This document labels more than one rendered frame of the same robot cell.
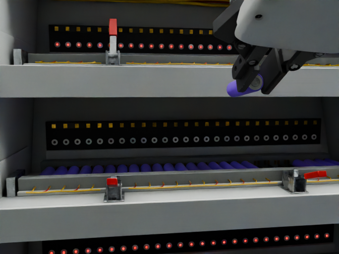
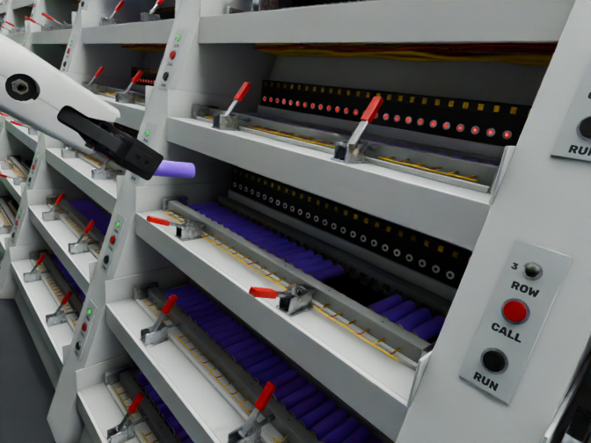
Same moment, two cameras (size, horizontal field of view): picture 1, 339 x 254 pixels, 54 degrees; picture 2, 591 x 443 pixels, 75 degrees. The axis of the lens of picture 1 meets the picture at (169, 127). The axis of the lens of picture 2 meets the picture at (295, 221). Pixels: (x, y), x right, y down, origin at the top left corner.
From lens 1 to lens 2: 56 cm
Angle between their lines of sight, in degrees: 52
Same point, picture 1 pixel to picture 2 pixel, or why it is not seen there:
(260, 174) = (290, 276)
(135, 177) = (213, 229)
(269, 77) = (133, 164)
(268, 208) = (251, 307)
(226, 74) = (278, 155)
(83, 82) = (197, 139)
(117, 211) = (175, 246)
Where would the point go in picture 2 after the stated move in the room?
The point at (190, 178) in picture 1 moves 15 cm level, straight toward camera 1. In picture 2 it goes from (243, 249) to (146, 228)
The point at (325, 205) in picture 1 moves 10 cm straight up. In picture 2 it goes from (295, 340) to (325, 260)
